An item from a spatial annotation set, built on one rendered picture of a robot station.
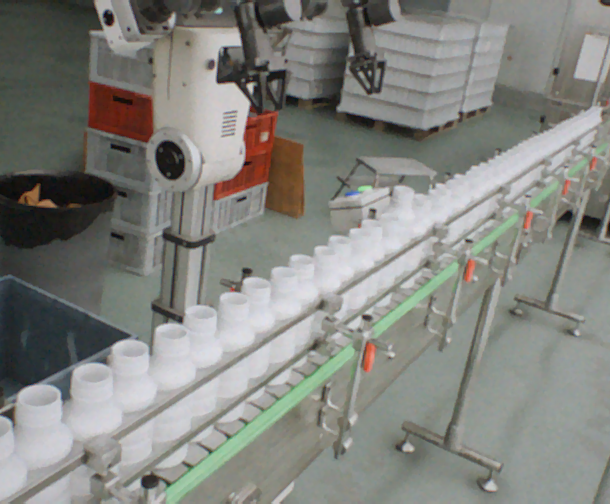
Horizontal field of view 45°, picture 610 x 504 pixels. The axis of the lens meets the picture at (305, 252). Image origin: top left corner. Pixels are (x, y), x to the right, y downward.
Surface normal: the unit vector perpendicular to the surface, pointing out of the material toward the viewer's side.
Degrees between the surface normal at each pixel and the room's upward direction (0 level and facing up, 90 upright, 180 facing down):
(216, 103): 90
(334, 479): 0
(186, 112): 101
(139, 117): 90
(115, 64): 90
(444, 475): 0
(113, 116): 90
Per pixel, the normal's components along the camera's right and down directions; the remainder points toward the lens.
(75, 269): 0.64, 0.43
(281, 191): -0.50, 0.40
